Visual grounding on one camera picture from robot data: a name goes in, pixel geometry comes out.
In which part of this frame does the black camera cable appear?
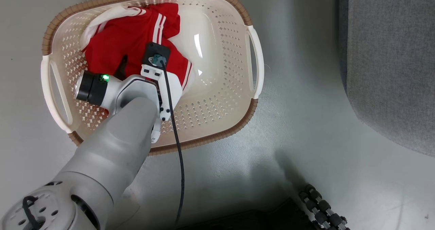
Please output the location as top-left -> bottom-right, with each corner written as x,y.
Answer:
159,60 -> 186,225

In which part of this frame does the cream perforated laundry basket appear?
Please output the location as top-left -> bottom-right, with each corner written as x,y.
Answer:
40,0 -> 265,156

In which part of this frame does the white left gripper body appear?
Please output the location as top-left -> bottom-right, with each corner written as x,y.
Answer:
141,65 -> 184,122

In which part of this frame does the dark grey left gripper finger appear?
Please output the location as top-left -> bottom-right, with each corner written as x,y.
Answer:
117,55 -> 129,81

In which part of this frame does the red white striped garment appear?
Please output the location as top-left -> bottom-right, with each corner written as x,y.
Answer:
80,2 -> 193,92

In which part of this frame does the black roller base wheel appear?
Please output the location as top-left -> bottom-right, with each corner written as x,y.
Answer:
298,184 -> 351,230

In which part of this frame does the grey upholstered furniture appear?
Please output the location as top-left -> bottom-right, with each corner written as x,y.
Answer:
338,0 -> 435,157

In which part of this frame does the short black shoulder cable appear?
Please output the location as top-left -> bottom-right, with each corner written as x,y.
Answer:
21,195 -> 39,225

